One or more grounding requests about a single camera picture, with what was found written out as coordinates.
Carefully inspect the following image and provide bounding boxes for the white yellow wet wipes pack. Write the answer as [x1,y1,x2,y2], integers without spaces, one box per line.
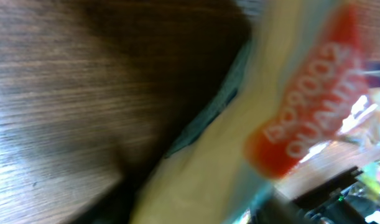
[129,0,380,224]

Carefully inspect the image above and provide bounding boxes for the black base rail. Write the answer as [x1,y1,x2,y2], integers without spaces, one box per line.
[251,166,380,224]

